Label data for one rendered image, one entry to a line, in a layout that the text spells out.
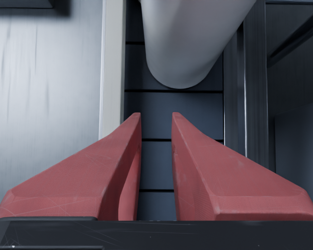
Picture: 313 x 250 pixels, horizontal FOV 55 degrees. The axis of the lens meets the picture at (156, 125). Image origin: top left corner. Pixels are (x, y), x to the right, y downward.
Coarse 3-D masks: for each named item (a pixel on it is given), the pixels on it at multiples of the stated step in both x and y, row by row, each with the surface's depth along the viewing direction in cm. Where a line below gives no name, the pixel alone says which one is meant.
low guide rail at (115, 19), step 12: (108, 0) 20; (120, 0) 20; (108, 12) 20; (120, 12) 20; (108, 24) 20; (120, 24) 20; (108, 36) 20; (120, 36) 20; (108, 48) 20; (120, 48) 20; (108, 60) 20; (120, 60) 20; (108, 72) 20; (120, 72) 20; (108, 84) 20; (120, 84) 20; (108, 96) 20; (120, 96) 20; (108, 108) 20; (120, 108) 20; (108, 120) 20; (120, 120) 20; (108, 132) 20
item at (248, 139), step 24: (264, 0) 16; (240, 24) 16; (264, 24) 15; (240, 48) 16; (264, 48) 15; (240, 72) 16; (264, 72) 15; (240, 96) 16; (264, 96) 15; (240, 120) 16; (264, 120) 15; (240, 144) 16; (264, 144) 15
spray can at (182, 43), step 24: (144, 0) 13; (168, 0) 10; (192, 0) 10; (216, 0) 10; (240, 0) 10; (144, 24) 16; (168, 24) 12; (192, 24) 12; (216, 24) 12; (168, 48) 15; (192, 48) 14; (216, 48) 15; (168, 72) 19; (192, 72) 18
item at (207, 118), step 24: (144, 48) 24; (144, 72) 24; (216, 72) 24; (144, 96) 23; (168, 96) 23; (192, 96) 23; (216, 96) 23; (144, 120) 23; (168, 120) 23; (192, 120) 23; (216, 120) 23; (144, 144) 23; (168, 144) 23; (144, 168) 23; (168, 168) 23; (144, 192) 23; (168, 192) 23; (144, 216) 23; (168, 216) 23
